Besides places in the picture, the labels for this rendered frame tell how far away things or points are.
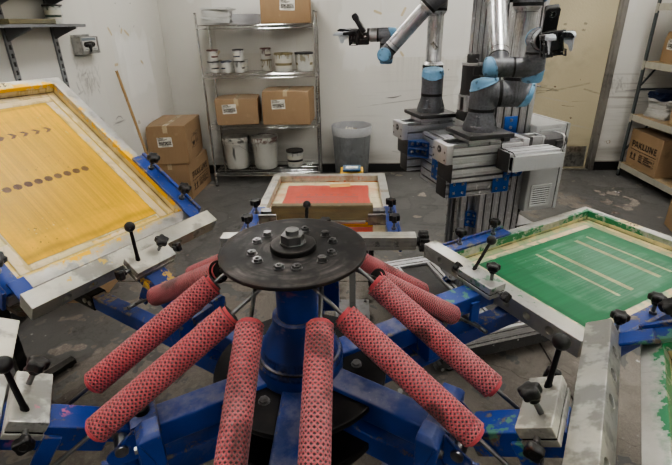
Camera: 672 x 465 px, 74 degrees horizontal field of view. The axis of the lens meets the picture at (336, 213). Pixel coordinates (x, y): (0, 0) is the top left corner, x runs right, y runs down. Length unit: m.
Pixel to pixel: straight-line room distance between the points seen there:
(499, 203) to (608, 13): 3.82
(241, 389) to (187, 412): 0.27
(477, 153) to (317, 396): 1.59
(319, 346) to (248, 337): 0.12
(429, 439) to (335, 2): 4.84
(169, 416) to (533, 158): 1.75
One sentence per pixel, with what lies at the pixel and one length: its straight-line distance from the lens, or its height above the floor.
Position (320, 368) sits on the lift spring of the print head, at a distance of 0.76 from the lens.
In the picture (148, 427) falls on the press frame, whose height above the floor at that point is 1.05.
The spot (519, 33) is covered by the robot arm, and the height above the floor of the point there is 1.67.
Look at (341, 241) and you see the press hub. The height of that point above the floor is 1.31.
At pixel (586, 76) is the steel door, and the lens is 6.04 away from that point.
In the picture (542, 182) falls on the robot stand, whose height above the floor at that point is 0.92.
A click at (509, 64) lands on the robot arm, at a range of 1.86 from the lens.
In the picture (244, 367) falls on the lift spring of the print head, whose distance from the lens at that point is 0.77.
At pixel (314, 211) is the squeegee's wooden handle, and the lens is 1.78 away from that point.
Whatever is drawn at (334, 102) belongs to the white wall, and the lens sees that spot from 5.39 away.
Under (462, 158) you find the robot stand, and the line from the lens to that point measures 2.10.
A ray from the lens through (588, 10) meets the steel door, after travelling 5.96.
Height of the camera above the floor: 1.73
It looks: 23 degrees down
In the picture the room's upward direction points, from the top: 1 degrees counter-clockwise
